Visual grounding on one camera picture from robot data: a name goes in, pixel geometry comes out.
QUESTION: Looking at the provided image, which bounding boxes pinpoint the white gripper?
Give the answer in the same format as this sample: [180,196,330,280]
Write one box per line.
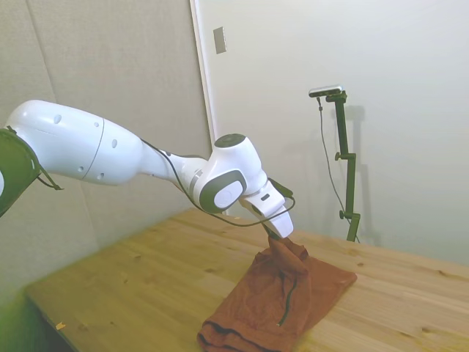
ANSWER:
[239,179,295,242]

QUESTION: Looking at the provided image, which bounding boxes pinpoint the grey camera on stand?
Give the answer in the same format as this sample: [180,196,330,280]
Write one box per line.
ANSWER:
[308,84,344,98]

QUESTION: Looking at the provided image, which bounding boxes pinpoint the grey wall plate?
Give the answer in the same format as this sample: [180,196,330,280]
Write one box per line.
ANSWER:
[213,26,227,55]

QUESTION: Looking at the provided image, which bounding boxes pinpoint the rust orange shorts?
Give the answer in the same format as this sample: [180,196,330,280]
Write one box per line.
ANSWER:
[196,236,358,352]

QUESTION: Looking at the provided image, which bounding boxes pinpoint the dark green camera stand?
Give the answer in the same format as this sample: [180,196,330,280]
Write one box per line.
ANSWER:
[325,91,362,243]

